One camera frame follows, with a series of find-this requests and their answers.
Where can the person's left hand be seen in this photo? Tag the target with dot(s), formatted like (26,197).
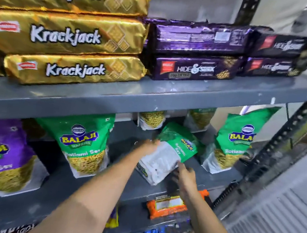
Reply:
(146,148)

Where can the person's right hand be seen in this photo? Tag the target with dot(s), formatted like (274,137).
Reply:
(186,182)

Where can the grey metal shelf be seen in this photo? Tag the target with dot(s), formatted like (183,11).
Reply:
(171,95)

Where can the purple Aloo Sev bag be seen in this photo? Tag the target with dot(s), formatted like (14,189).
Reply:
(3,160)

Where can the person's left forearm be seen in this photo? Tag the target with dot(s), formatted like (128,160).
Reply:
(88,201)

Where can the person's right forearm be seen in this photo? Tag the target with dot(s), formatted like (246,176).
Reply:
(210,226)

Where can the green yellow price tag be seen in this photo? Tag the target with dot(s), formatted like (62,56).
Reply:
(168,203)

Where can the pile of orange packets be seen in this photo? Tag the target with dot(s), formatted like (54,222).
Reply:
(165,216)

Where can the blue wrapped packets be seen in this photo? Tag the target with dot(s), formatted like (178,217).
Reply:
(153,232)

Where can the yellow blue biscuit pack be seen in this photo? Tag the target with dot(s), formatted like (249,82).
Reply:
(112,219)

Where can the white louvred metal shutter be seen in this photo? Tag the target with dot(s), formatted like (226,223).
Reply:
(272,229)

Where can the stack of purple biscuit packs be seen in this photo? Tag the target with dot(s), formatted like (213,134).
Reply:
(190,40)

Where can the stack of gold cracker packets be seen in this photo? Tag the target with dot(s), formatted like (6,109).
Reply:
(70,23)

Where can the dark brown biscuit pack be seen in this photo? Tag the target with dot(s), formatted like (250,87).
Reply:
(18,229)

